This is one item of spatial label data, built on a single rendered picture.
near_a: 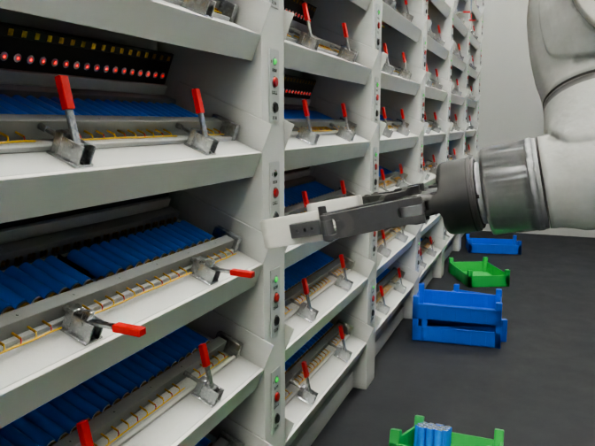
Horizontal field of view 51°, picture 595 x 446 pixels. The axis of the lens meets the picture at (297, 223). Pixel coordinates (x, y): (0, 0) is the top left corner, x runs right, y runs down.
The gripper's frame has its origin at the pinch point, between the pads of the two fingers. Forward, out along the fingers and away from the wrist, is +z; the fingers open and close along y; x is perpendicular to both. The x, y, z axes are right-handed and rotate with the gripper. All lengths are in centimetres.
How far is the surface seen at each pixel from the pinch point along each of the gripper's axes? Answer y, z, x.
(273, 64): 34.6, 13.3, 24.3
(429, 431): 65, 6, -56
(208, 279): 13.4, 21.4, -7.3
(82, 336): -13.2, 21.7, -7.2
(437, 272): 240, 32, -58
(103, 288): -5.9, 23.9, -3.4
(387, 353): 131, 32, -60
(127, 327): -12.8, 16.0, -6.9
